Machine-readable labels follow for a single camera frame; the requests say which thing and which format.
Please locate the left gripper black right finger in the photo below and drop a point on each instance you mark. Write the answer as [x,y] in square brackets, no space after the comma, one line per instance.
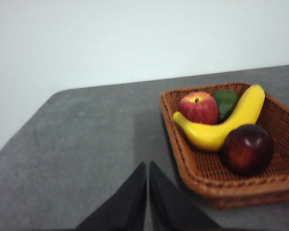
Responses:
[168,207]

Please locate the red apple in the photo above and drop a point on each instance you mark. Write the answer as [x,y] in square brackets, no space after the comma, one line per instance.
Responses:
[198,110]

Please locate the yellow banana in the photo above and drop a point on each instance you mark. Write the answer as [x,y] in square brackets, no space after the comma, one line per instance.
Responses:
[207,134]

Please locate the brown wicker basket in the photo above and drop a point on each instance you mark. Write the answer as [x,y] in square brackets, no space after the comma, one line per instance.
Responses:
[207,168]

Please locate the green avocado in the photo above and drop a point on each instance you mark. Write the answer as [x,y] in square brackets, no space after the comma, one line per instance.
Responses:
[226,103]

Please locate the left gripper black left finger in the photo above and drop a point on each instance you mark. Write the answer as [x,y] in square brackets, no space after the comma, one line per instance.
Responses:
[125,207]

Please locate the dark purple plum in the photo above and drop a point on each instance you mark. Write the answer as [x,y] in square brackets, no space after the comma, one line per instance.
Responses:
[248,149]

